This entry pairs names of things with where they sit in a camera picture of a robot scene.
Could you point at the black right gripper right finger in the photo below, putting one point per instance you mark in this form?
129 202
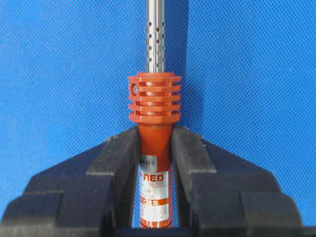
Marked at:
222 195

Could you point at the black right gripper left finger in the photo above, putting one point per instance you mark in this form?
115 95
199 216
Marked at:
88 195

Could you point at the red handled soldering iron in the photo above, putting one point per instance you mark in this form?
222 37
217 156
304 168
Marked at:
155 96

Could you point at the blue table cloth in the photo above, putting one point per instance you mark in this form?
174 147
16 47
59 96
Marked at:
248 71

